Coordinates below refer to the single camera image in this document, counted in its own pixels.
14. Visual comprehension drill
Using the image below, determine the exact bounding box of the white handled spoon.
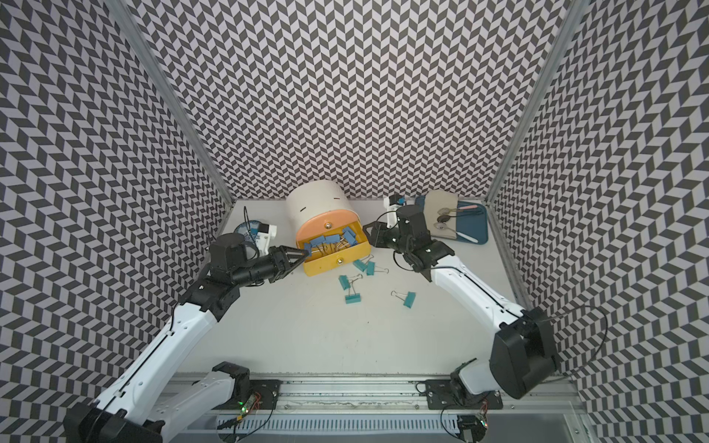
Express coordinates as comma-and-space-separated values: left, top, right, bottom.
434, 223, 479, 244

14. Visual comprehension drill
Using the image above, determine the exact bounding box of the green binder clip top right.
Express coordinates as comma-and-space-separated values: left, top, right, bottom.
365, 262, 390, 276

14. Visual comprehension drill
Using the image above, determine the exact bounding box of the beige folded cloth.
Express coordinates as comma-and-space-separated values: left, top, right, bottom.
424, 190, 458, 240

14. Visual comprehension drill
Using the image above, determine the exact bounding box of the aluminium corner post left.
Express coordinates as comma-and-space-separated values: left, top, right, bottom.
105, 0, 234, 207

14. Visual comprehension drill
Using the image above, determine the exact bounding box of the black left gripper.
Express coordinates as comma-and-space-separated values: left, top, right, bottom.
233, 244, 310, 288

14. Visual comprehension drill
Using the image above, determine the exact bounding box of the green binder clip centre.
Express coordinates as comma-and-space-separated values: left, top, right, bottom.
345, 286, 362, 305

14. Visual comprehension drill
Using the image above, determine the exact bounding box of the blue floral bowl far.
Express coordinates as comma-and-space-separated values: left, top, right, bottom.
234, 221, 260, 241

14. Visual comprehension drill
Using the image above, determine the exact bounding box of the yellow drawer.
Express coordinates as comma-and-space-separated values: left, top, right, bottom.
297, 221, 371, 276

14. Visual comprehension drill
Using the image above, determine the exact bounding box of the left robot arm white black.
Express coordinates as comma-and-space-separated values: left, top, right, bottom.
63, 233, 308, 442

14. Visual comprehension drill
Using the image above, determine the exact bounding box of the aluminium front rail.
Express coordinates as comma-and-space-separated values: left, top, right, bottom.
126, 375, 583, 416

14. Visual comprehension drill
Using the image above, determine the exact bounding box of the cream round drawer cabinet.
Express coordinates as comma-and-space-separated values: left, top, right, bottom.
285, 180, 355, 234

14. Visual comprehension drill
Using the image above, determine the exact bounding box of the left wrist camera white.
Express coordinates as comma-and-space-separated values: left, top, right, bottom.
250, 221, 277, 256

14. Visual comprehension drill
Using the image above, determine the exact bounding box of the aluminium corner post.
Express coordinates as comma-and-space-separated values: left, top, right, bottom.
105, 0, 234, 207
485, 0, 591, 205

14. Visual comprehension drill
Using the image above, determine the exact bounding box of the pink handled spoon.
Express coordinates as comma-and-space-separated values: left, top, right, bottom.
438, 204, 479, 215

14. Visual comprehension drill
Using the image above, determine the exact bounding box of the green binder clip left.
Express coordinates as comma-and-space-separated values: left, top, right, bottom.
338, 274, 364, 293

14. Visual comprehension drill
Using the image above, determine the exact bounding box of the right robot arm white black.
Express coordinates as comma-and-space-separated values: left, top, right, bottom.
363, 204, 561, 402

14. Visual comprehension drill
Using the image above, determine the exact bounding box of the teal blue tray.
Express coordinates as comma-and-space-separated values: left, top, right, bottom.
414, 196, 489, 245

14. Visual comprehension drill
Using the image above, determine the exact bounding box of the green binder clip far right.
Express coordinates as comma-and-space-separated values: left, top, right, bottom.
391, 291, 417, 309

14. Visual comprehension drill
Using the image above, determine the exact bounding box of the aluminium corner post right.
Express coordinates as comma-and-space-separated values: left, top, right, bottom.
485, 0, 591, 205

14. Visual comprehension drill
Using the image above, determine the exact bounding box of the orange pink top drawer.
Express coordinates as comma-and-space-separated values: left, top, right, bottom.
295, 210, 359, 242

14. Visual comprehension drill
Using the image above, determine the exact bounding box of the teal handled spoon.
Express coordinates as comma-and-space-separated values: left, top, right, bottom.
437, 209, 485, 223

